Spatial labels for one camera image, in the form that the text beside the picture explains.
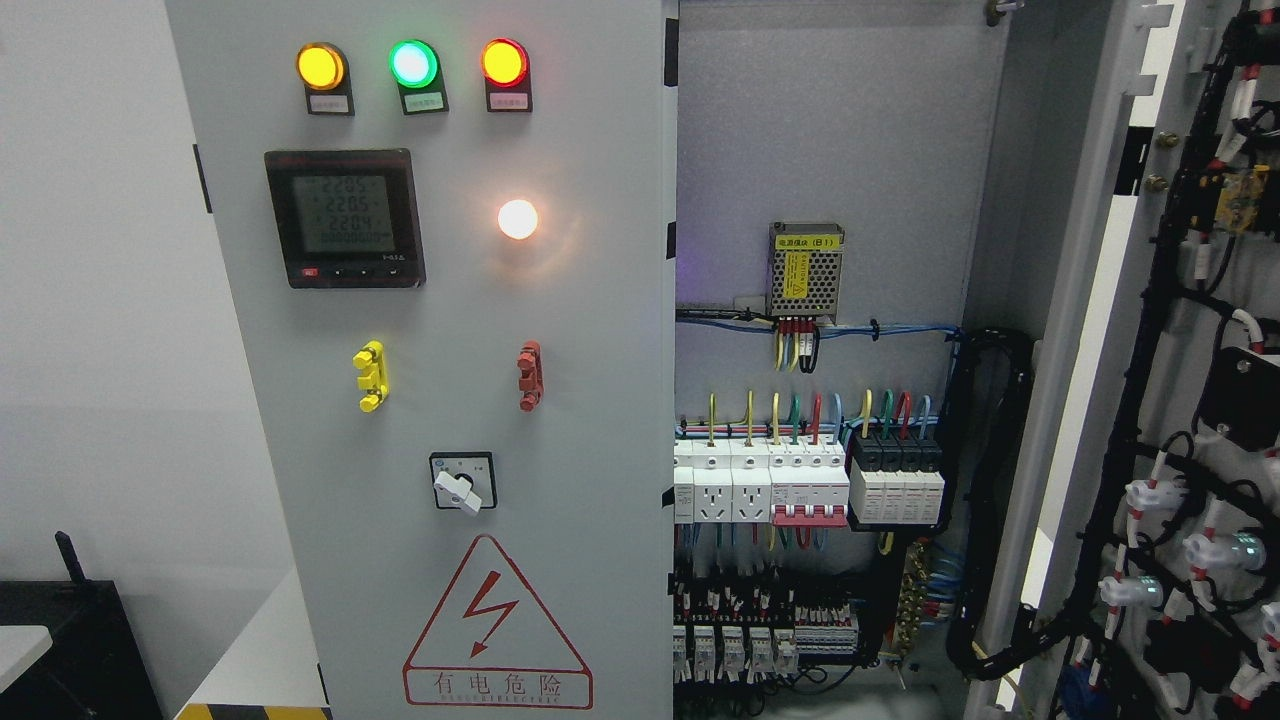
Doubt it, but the yellow terminal post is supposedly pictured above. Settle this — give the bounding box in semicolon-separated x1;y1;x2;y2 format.
352;340;390;413

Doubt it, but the metal mesh power supply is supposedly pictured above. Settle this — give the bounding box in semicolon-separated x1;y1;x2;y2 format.
767;222;845;318

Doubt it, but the black device with antenna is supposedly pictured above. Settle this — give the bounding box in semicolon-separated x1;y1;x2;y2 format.
1;530;163;719

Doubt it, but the red indicator light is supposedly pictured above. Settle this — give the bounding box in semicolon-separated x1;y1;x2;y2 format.
480;37;532;113

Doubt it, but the black white surge protector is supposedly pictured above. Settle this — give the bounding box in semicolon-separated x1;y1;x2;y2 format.
847;432;948;530

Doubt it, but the green indicator light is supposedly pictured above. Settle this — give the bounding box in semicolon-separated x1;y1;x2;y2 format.
388;38;449;115

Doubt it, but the red terminal post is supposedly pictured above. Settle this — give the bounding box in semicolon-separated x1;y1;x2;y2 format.
516;340;544;413

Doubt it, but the white rotary selector switch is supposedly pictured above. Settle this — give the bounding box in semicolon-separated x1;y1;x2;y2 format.
429;451;498;518

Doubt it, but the black wrapped cable loom right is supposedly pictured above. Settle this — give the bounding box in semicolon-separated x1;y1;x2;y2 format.
938;327;1076;683

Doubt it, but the black digital power meter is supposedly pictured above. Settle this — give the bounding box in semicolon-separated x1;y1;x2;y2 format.
264;149;426;290

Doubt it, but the relay terminal block row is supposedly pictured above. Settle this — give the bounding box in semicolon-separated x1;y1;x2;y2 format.
667;566;864;685

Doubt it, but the brass ground terminal bar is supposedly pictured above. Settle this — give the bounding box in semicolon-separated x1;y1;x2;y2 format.
892;538;931;662

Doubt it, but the white glowing indicator light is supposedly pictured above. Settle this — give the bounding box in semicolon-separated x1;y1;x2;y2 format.
497;199;539;241

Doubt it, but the grey cabinet door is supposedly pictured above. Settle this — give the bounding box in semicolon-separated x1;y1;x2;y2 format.
947;1;1277;719
166;1;677;719

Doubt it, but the white socket breaker row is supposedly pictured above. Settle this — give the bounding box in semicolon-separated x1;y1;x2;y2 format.
673;436;850;527

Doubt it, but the red electric hazard warning sticker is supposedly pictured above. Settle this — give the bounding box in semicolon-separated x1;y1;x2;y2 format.
402;534;594;710

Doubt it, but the yellow indicator light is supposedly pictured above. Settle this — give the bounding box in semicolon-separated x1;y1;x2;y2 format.
294;42;355;117

